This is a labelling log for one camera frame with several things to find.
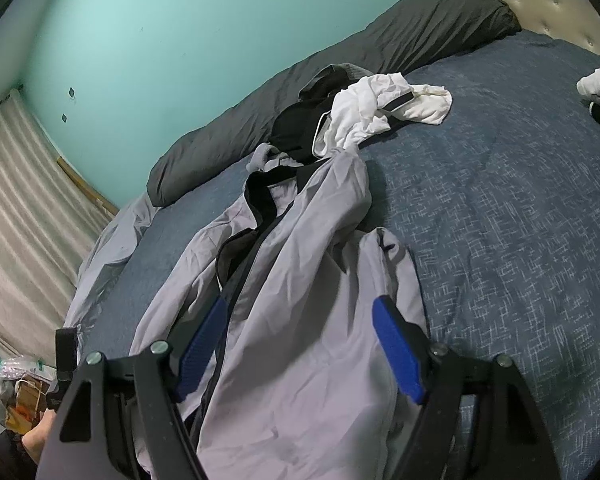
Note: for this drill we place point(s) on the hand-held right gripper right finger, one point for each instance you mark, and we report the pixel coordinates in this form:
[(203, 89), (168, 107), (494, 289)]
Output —
[(397, 350)]

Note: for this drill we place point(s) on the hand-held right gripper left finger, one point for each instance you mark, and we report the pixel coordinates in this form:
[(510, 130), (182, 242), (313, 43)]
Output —
[(205, 345)]

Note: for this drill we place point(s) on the grey jacket with black trim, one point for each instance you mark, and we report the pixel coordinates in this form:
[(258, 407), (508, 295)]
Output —
[(305, 270)]

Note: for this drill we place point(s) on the person's left hand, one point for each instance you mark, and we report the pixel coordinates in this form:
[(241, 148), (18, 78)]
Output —
[(35, 442)]

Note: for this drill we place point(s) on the cluttered packets pile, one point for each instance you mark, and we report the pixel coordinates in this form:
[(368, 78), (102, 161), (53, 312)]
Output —
[(10, 390)]

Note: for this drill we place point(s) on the light grey bedsheet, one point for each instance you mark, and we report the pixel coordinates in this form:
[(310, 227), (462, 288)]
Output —
[(110, 255)]

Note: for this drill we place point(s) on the beige striped curtain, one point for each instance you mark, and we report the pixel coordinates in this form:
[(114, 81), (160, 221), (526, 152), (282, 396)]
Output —
[(25, 220)]

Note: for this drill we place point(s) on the blue patterned bed blanket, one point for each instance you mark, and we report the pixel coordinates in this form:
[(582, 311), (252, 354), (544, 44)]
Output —
[(505, 210)]

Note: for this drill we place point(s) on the white crumpled garment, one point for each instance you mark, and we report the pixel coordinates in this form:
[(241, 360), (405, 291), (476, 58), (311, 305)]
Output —
[(365, 110)]

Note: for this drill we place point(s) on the cream tufted headboard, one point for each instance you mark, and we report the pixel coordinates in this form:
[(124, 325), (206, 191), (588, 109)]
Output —
[(555, 0)]

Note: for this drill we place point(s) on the wooden rail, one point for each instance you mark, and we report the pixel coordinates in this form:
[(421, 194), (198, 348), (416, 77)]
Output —
[(87, 185)]

